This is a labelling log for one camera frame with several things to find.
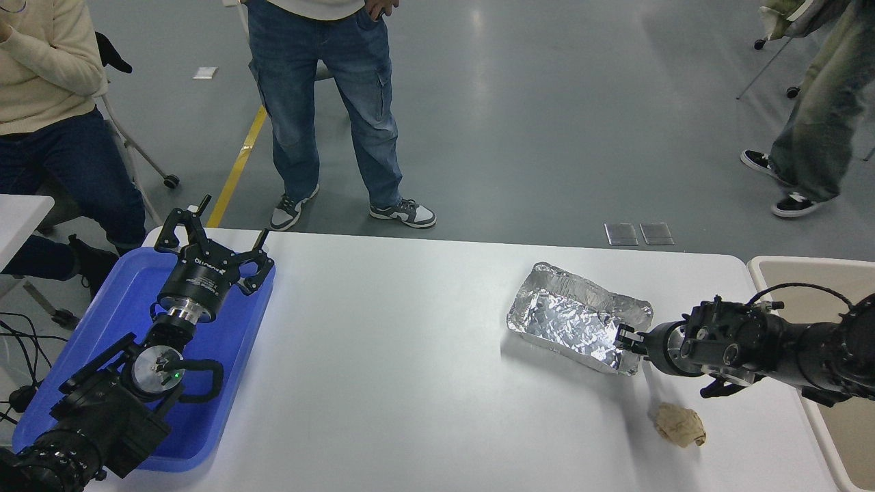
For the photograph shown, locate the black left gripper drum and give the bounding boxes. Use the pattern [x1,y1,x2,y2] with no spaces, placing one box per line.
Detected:
[159,247,242,323]

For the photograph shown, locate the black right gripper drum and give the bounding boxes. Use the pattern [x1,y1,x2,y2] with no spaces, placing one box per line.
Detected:
[643,321,684,375]

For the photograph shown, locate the foil tray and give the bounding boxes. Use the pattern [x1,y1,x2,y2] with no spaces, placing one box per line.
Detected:
[507,262,654,377]

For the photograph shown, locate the blue plastic tray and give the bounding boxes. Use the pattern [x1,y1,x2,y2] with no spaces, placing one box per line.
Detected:
[12,246,277,474]

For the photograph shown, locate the crumpled tan paper ball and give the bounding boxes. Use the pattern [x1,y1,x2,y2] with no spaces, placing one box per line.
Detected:
[653,402,707,449]

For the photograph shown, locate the large pale bin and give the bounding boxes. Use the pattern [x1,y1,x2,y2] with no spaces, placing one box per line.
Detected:
[747,256,875,492]

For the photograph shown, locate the small white side table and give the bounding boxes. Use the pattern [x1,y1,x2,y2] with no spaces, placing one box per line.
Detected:
[0,194,55,274]

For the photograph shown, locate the standing person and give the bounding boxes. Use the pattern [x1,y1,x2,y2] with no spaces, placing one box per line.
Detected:
[239,0,438,232]

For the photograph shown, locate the seated person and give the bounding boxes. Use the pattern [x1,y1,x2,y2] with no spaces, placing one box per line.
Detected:
[0,0,148,299]

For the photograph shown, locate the walking person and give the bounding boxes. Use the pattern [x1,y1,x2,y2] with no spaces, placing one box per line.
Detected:
[740,0,875,219]

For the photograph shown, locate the white chair with casters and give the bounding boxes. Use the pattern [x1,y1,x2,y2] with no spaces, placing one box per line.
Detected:
[737,34,802,100]

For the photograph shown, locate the olive garment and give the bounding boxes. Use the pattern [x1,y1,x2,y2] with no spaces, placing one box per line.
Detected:
[759,0,845,40]

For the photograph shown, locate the white frame wheeled chair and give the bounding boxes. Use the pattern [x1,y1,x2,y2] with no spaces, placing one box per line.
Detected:
[92,31,182,226]

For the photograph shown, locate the black cables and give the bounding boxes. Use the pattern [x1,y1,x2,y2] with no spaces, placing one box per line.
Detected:
[0,312,55,424]

